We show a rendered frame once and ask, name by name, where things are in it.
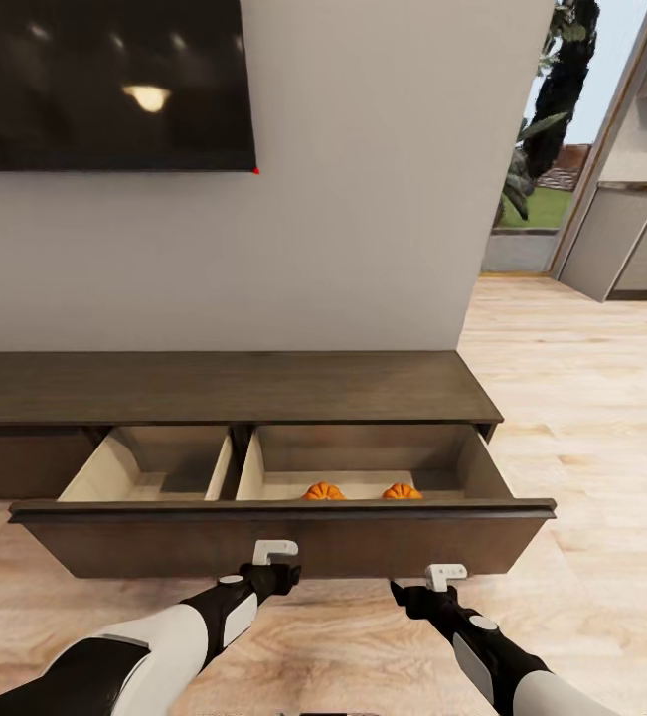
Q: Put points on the fixed window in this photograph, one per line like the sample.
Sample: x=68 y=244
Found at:
x=589 y=58

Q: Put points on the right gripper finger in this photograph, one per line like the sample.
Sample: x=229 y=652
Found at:
x=399 y=594

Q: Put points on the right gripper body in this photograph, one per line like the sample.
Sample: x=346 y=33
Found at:
x=425 y=604

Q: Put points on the pumpkin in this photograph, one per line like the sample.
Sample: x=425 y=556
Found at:
x=323 y=491
x=402 y=491

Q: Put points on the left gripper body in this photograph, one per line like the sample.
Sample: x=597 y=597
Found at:
x=276 y=577

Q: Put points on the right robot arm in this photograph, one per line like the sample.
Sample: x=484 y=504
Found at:
x=514 y=682

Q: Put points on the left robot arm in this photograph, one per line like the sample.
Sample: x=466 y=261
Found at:
x=141 y=668

